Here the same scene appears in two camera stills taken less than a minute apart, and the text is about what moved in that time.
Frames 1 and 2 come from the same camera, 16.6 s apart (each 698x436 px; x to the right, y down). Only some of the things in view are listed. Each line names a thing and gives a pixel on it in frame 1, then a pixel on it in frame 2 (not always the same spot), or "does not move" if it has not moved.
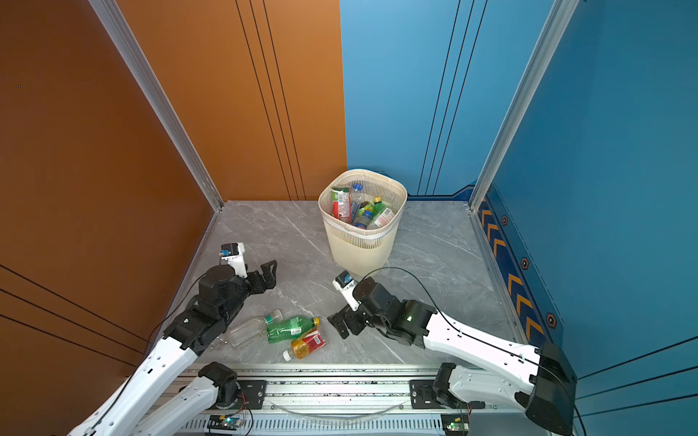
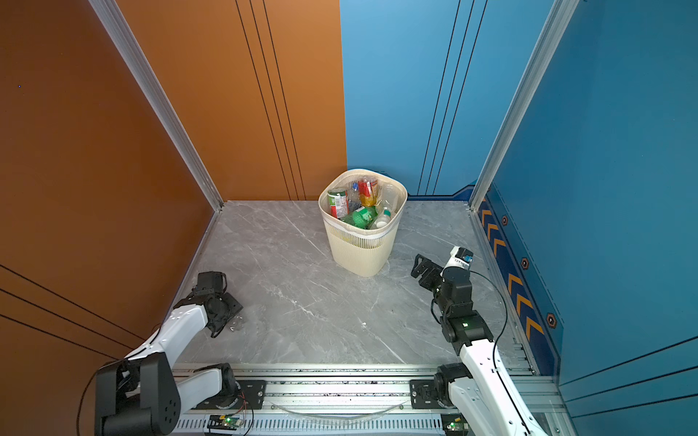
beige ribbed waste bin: x=358 y=252 does not move
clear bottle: x=253 y=331 → x=388 y=198
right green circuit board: x=455 y=424 does not move
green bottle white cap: x=291 y=328 → x=363 y=217
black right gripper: x=348 y=315 → x=433 y=272
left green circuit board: x=227 y=421 does not move
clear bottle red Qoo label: x=341 y=203 does not move
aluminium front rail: x=347 y=400 does not move
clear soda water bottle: x=356 y=198 does not move
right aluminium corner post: x=558 y=22 does not move
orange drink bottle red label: x=302 y=348 → x=367 y=191
